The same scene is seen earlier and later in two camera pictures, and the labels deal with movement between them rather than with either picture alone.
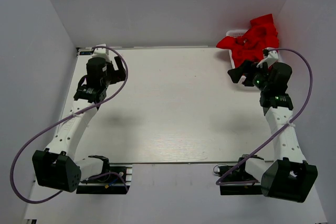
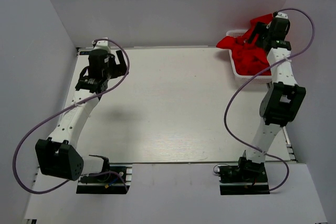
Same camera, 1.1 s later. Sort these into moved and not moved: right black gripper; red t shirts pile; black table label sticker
Moved: right black gripper
Not moved: red t shirts pile; black table label sticker
